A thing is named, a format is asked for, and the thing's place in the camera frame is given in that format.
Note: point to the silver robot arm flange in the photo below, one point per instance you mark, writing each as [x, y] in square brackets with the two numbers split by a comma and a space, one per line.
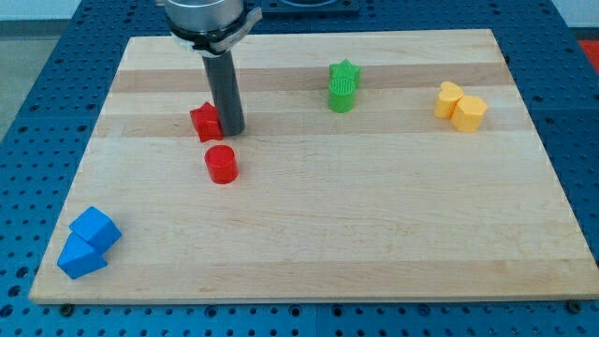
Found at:
[210, 27]

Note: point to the red cylinder block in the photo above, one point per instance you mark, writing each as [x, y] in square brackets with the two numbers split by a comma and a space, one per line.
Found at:
[221, 164]

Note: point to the green cylinder block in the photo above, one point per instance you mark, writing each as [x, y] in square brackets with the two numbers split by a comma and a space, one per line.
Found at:
[341, 95]

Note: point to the wooden board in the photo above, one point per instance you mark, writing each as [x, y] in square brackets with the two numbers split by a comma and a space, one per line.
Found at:
[384, 202]

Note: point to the red star block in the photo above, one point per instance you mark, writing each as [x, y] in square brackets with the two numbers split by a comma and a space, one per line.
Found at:
[205, 120]

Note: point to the green star block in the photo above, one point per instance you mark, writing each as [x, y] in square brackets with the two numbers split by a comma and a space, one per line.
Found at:
[345, 70]

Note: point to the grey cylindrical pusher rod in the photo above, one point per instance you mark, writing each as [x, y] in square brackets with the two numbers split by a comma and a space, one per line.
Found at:
[221, 75]

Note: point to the yellow heart block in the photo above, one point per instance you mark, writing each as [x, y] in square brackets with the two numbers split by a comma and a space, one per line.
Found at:
[448, 96]

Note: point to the yellow hexagon block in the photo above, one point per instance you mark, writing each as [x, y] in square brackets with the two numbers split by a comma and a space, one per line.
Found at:
[469, 113]

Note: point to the blue cube block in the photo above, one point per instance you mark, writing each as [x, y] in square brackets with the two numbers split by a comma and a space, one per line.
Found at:
[97, 229]

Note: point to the blue triangle block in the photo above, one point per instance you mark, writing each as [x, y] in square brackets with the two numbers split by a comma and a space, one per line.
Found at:
[79, 258]

